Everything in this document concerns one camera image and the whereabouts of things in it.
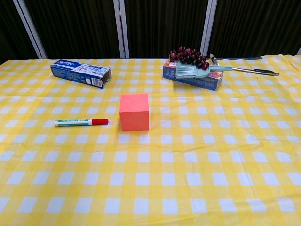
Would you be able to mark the pink cube block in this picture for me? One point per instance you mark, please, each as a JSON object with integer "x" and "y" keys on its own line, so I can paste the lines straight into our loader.
{"x": 134, "y": 115}

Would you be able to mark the red-capped green white marker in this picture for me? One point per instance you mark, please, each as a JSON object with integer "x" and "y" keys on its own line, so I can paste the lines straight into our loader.
{"x": 75, "y": 122}

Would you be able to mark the yellow checked tablecloth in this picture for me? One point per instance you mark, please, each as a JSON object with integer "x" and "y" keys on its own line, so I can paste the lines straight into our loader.
{"x": 150, "y": 176}

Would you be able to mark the mint green slotted kitchen tool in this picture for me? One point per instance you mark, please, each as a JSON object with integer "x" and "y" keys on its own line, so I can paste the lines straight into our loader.
{"x": 185, "y": 71}

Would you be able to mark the white partition frame post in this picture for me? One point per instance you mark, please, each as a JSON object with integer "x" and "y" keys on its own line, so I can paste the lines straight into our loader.
{"x": 30, "y": 28}
{"x": 122, "y": 35}
{"x": 208, "y": 30}

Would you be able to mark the dark red grape bunch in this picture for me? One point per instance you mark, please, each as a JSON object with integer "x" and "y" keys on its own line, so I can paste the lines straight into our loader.
{"x": 188, "y": 56}

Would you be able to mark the blue and red toothpaste box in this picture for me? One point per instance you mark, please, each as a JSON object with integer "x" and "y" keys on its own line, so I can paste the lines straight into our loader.
{"x": 200, "y": 83}

